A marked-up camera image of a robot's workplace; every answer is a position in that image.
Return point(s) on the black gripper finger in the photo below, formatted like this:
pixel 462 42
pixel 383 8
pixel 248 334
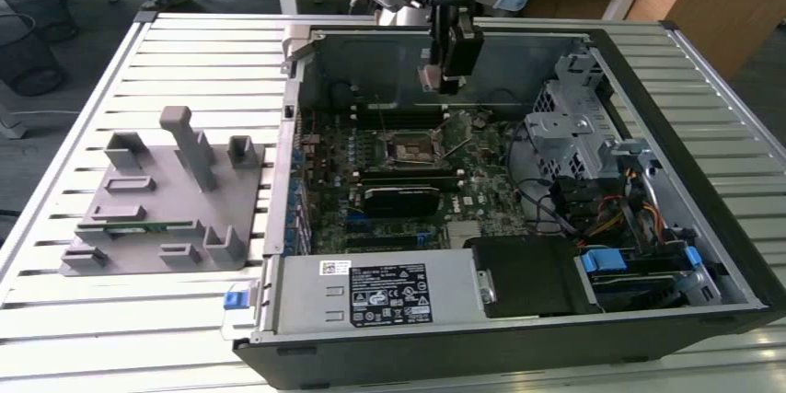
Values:
pixel 451 84

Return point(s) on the silver CPU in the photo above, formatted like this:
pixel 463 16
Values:
pixel 428 77

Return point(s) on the metal locking lever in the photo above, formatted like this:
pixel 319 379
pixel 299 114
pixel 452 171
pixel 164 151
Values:
pixel 460 145
pixel 382 121

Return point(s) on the black RAM slot bank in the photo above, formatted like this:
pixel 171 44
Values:
pixel 404 176
pixel 399 113

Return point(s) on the green motherboard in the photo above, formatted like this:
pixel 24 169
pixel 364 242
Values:
pixel 485 167

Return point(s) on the metal drive cage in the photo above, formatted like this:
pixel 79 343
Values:
pixel 562 133

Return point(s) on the black graphics card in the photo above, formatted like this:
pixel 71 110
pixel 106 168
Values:
pixel 399 203

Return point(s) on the silver chipset heatsink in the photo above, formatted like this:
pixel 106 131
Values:
pixel 463 233

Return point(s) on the blue board connector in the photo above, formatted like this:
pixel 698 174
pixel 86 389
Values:
pixel 423 240

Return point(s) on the black plastic shroud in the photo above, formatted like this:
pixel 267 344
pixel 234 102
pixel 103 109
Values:
pixel 534 273

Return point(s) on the wooden cabinet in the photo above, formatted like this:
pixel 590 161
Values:
pixel 725 6

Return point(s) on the hard disk in blue carrier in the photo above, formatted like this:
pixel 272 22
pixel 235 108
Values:
pixel 605 262

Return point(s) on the grey parts rack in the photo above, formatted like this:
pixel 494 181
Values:
pixel 184 190

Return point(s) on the silver power supply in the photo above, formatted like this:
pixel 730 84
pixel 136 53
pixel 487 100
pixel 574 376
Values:
pixel 295 296

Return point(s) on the blue case latch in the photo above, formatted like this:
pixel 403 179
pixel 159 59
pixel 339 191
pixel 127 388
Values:
pixel 239 300

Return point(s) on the green RAM stick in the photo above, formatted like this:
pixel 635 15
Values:
pixel 138 227

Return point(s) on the black PC case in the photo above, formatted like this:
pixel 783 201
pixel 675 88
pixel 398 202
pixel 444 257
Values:
pixel 491 361

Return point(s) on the black mesh waste basket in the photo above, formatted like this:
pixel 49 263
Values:
pixel 31 61
pixel 43 11

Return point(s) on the grey stand foot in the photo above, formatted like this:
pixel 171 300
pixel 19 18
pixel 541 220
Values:
pixel 12 126

